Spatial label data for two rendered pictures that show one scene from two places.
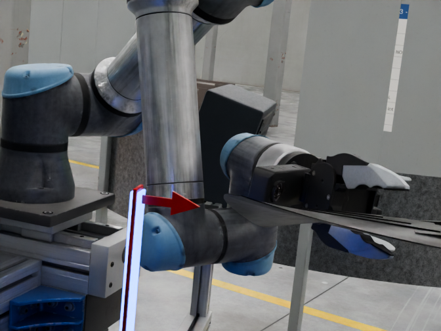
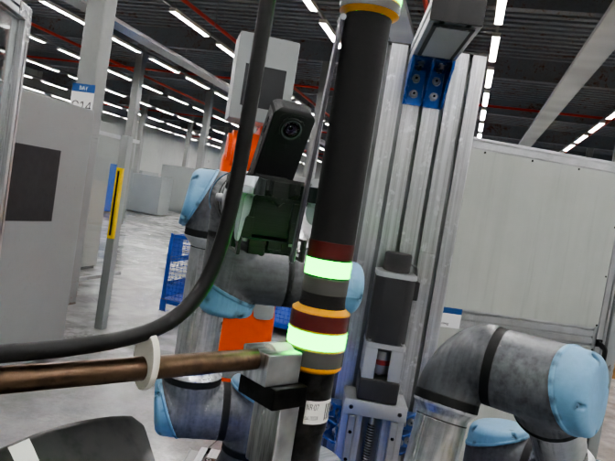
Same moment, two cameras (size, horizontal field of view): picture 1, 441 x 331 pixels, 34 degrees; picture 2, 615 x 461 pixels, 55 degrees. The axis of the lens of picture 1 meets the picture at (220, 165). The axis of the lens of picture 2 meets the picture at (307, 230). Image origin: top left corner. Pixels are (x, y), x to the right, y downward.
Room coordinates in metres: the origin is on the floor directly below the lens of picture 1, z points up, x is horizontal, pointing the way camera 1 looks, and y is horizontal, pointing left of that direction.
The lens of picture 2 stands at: (0.50, -0.67, 1.66)
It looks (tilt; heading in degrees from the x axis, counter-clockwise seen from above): 3 degrees down; 74
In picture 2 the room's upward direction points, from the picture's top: 9 degrees clockwise
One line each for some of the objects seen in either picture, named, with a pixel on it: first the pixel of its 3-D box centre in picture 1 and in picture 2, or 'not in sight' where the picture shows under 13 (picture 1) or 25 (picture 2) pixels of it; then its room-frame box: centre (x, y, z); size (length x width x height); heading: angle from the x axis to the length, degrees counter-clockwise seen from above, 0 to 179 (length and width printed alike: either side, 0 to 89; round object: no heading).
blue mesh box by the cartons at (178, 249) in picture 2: not in sight; (216, 273); (1.54, 7.05, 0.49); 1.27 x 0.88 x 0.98; 59
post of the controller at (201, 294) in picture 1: (204, 261); not in sight; (1.22, 0.01, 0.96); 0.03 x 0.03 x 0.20; 81
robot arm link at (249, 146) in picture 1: (258, 165); not in sight; (0.99, -0.05, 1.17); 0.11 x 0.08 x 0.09; 28
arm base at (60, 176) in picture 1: (33, 166); not in sight; (1.25, 0.33, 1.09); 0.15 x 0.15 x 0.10
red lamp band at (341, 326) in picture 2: not in sight; (319, 318); (0.64, -0.27, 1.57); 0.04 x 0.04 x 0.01
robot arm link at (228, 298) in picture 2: not in sight; (242, 274); (0.64, 0.11, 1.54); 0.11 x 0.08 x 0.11; 177
